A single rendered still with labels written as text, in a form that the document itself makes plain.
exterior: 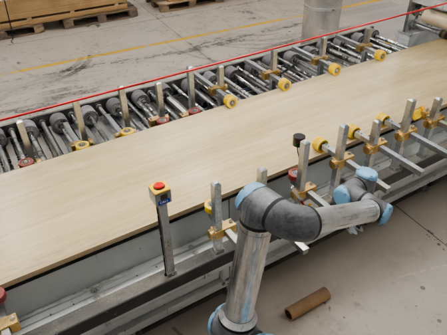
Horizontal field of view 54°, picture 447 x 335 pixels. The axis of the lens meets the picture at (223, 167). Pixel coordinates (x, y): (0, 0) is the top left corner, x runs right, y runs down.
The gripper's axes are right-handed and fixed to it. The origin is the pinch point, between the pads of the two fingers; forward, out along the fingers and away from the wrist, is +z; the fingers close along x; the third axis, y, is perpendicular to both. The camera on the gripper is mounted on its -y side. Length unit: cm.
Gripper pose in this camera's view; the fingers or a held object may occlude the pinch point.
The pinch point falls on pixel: (350, 230)
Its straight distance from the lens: 220.5
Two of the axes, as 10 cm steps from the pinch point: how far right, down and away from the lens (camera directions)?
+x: 8.5, -3.2, 4.1
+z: 0.2, 8.0, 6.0
